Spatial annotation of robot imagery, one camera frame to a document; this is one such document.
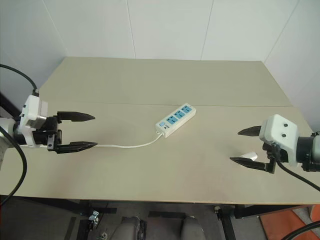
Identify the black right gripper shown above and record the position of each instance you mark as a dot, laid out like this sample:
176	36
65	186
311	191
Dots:
272	153

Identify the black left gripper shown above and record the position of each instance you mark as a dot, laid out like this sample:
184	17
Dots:
42	136

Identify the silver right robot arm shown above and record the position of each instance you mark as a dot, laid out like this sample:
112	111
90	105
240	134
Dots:
310	152

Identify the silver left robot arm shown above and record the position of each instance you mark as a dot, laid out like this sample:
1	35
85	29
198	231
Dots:
6	127

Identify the white plug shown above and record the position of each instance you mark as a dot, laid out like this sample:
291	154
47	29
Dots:
250	156

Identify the white blue power strip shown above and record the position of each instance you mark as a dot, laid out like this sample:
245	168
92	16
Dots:
175	120

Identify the orange floor mat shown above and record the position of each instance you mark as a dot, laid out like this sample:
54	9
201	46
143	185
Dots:
295	217

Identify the small silver metal clamp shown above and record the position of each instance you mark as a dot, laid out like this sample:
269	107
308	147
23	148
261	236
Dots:
94	216

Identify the dark rounded grey shape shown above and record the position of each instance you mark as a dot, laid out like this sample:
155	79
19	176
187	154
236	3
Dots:
130	228
191	228

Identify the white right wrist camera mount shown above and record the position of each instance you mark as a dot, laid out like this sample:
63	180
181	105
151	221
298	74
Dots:
277	135

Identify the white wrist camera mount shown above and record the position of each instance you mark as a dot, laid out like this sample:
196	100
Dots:
32	105
277	135

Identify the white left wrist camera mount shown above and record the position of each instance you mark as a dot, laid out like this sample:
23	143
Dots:
32	105

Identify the black table frame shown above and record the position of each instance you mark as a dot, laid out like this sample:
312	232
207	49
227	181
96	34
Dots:
226	225

